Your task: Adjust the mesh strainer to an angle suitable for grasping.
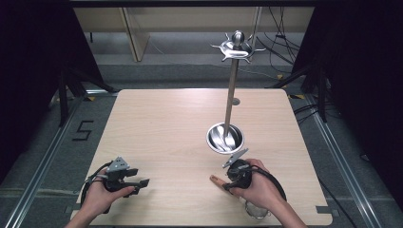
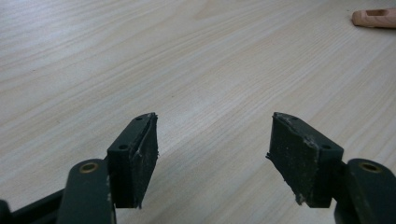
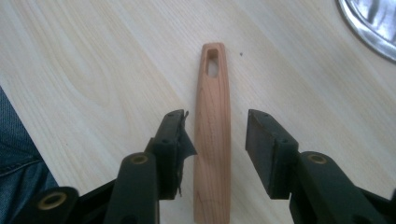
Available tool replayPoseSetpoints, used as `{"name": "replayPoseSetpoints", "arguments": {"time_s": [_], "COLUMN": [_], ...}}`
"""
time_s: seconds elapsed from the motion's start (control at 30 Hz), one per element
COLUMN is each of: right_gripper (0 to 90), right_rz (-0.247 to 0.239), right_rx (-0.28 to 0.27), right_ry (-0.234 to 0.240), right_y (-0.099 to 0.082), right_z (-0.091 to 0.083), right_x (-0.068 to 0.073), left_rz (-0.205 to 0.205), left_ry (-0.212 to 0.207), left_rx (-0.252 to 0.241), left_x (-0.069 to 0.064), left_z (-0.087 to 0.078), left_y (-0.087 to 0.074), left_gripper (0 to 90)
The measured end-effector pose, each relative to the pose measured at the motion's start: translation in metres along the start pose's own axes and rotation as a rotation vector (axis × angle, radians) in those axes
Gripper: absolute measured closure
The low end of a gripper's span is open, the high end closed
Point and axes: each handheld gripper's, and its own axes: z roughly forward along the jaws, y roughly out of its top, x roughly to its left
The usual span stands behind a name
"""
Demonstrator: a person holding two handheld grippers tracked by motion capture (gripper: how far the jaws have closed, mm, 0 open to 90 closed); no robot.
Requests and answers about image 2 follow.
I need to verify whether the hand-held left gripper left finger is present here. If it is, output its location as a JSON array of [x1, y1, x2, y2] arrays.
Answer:
[[106, 112, 160, 210]]

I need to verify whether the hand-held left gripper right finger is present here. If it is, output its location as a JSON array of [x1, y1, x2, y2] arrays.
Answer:
[[265, 111, 345, 209]]

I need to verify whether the wooden handle with slot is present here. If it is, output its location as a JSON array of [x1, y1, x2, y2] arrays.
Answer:
[[351, 7, 396, 30]]

